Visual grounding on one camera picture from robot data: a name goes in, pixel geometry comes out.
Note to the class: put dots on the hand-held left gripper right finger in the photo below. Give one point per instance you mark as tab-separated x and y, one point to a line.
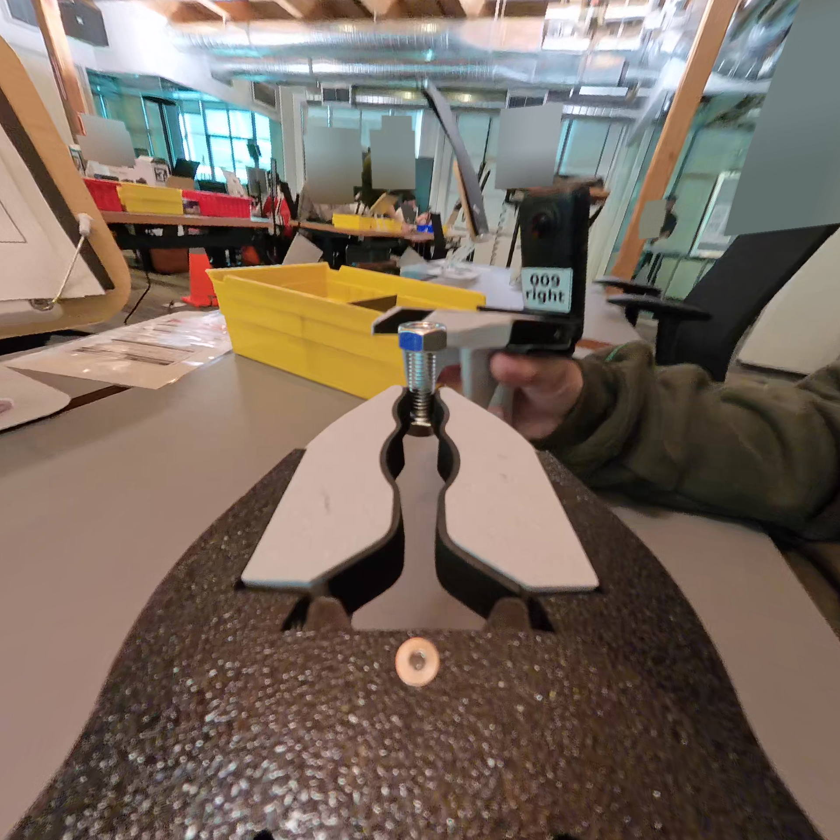
512	518

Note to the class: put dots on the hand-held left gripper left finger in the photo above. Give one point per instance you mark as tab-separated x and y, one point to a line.
328	512

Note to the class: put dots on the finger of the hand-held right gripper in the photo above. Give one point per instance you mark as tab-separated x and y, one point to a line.
479	331
394	320

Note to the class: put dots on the silver hex nut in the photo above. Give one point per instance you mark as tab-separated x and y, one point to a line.
423	340

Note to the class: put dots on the silver hex bolt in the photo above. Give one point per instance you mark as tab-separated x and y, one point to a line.
420	380

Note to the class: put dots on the yellow plastic bin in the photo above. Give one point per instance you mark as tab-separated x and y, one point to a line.
295	334

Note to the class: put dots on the person's right forearm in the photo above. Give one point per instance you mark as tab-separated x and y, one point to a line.
689	446

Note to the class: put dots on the grey desk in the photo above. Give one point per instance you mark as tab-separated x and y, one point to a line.
131	485

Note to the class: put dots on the person's right hand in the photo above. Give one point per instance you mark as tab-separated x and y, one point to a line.
544	394

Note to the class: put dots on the black bin divider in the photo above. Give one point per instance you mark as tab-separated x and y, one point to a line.
377	303

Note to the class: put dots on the low yellow parts bin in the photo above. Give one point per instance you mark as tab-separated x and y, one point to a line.
364	223

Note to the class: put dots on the black-backed document stand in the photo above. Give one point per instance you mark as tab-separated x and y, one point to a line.
459	172

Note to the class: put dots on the orange traffic cone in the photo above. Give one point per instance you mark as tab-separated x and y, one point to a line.
200	282

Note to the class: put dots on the long red storage bin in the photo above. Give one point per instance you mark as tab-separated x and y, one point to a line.
216	205

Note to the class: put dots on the black office chair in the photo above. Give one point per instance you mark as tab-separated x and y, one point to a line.
754	295

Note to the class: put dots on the long wooden work table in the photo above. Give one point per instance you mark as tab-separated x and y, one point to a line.
184	220

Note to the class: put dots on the laminated printed sheet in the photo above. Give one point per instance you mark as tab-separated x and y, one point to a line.
131	351

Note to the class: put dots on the small yellow storage bin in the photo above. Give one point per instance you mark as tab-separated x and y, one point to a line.
151	199

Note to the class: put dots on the person's dark olive clothing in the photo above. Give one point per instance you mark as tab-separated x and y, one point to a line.
820	577

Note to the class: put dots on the short red storage bin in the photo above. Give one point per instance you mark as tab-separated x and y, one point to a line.
103	195

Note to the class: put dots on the white stand base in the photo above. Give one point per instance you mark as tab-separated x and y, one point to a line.
26	400

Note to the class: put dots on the wooden document holder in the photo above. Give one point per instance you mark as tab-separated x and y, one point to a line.
65	321

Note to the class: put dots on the wooden post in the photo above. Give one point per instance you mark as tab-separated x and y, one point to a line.
669	144

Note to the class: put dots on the black wall speaker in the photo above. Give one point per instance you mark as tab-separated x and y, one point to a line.
84	23

